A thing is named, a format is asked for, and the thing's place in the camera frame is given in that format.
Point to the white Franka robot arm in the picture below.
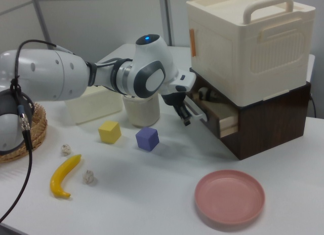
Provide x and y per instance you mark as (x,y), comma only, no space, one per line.
(63,75)

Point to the white plastic storage box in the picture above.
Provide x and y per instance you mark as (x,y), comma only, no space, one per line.
(93,106)

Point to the pink plate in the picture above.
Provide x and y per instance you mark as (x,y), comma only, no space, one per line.
(229,197)

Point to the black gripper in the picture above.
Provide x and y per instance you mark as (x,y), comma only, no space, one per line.
(174,98)

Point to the small white black object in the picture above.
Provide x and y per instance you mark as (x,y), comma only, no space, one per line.
(206,94)

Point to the crumpled paper ball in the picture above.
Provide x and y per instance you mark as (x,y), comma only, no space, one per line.
(89,177)
(66,149)

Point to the woven wicker basket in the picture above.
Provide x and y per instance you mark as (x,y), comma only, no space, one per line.
(35,128)

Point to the white lidded trash bin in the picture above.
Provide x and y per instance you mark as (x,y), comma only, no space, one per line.
(143,111)

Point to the yellow toy banana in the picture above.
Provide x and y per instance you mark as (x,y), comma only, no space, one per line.
(62,175)

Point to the yellow cube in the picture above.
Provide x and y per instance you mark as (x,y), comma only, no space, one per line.
(109,132)

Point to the purple cube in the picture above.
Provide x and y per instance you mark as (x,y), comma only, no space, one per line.
(147,139)

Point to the dark brown drawer cabinet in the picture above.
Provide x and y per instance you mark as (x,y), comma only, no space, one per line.
(273,123)

